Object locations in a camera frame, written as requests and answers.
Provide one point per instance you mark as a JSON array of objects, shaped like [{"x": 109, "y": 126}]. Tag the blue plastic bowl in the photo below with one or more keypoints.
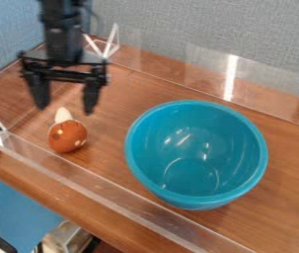
[{"x": 197, "y": 153}]

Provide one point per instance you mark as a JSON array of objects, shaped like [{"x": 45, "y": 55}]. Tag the clear acrylic corner bracket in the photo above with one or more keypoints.
[{"x": 106, "y": 48}]

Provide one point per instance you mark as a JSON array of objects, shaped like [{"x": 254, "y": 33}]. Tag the clear acrylic front barrier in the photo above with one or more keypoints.
[{"x": 129, "y": 221}]

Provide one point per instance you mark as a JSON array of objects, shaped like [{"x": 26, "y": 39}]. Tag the clear acrylic back barrier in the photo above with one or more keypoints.
[{"x": 238, "y": 80}]

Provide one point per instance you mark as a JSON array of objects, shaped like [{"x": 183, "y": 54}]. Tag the metal table leg frame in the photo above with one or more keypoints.
[{"x": 66, "y": 239}]

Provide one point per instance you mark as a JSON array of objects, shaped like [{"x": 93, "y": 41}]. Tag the brown toy mushroom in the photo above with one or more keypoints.
[{"x": 67, "y": 134}]

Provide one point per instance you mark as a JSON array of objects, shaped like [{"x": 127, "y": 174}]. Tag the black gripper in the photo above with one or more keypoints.
[{"x": 65, "y": 61}]

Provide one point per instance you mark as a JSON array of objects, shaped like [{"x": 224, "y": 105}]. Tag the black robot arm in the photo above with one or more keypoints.
[{"x": 65, "y": 12}]

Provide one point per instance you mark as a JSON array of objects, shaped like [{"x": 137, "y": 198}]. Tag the clear acrylic barrier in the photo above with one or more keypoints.
[
  {"x": 238, "y": 80},
  {"x": 129, "y": 221}
]

